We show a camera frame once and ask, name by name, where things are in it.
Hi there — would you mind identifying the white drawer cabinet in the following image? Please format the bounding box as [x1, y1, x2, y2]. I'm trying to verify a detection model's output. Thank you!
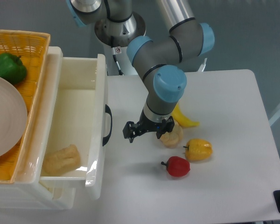
[0, 47, 63, 209]

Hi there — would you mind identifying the yellow bell pepper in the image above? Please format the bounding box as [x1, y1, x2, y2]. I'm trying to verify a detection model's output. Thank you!
[183, 139, 213, 161]

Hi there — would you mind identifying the green bell pepper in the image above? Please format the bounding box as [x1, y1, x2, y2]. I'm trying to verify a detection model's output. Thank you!
[0, 53, 27, 84]

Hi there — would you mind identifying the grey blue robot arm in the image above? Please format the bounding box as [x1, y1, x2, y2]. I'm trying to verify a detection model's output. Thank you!
[67, 0, 215, 141]

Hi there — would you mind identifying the long bread roll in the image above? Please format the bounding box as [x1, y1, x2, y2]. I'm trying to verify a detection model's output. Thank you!
[42, 144, 81, 176]

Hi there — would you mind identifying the red bell pepper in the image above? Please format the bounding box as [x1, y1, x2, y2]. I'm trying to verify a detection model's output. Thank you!
[161, 156, 190, 177]

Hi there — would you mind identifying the orange woven basket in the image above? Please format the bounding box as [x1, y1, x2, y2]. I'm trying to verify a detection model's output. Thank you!
[0, 29, 51, 184]

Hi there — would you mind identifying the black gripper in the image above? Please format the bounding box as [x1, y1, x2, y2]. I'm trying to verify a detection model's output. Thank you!
[123, 111, 175, 143]

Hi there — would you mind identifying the yellow banana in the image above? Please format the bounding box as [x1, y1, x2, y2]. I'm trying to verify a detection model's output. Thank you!
[171, 103, 200, 128]

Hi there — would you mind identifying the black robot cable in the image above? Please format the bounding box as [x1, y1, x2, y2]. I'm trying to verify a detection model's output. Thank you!
[110, 36, 124, 76]

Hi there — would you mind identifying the beige round plate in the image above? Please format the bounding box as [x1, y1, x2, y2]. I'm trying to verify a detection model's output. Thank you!
[0, 77, 28, 156]

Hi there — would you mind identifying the round bread bun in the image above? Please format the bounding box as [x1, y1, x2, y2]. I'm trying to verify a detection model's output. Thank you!
[160, 121, 183, 148]

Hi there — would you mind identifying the white drawer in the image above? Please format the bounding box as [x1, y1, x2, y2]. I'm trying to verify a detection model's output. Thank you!
[39, 181, 76, 210]
[41, 54, 112, 200]

